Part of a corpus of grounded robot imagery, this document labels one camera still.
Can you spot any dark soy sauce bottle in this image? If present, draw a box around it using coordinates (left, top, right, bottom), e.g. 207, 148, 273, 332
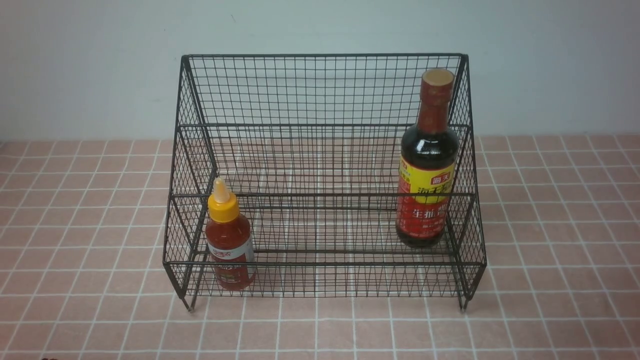
395, 68, 460, 249

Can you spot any red ketchup squeeze bottle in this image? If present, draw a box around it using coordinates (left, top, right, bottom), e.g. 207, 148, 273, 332
205, 177, 256, 291

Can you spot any black wire mesh shelf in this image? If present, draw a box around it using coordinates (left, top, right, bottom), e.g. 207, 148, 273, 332
162, 53, 487, 312

